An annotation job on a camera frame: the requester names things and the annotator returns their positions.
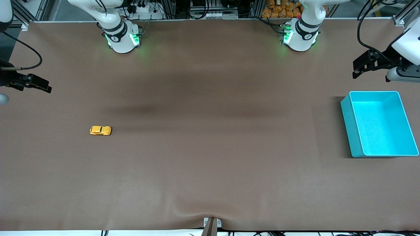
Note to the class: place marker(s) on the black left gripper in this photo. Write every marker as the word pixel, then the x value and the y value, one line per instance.
pixel 388 60

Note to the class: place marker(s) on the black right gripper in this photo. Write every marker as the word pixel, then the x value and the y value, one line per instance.
pixel 6 79

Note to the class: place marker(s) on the yellow beetle toy car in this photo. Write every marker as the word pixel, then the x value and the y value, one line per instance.
pixel 100 130

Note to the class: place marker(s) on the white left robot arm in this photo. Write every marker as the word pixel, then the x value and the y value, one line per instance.
pixel 302 42

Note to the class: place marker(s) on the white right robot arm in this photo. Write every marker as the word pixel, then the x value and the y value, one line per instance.
pixel 121 42

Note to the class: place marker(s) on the teal plastic bin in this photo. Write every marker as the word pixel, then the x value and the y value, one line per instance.
pixel 380 127

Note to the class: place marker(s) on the orange packed items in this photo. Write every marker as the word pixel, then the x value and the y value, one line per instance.
pixel 280 9

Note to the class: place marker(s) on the white power strip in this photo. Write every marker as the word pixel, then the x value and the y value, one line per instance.
pixel 144 11

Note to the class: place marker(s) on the white terminal block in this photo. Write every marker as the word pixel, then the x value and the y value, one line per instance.
pixel 216 15

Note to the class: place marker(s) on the brown table mat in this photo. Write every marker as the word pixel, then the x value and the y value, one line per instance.
pixel 210 147

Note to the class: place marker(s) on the metal table clamp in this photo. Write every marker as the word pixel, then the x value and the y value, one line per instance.
pixel 210 227

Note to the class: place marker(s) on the aluminium frame post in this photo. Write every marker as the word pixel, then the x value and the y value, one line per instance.
pixel 405 13
pixel 29 9

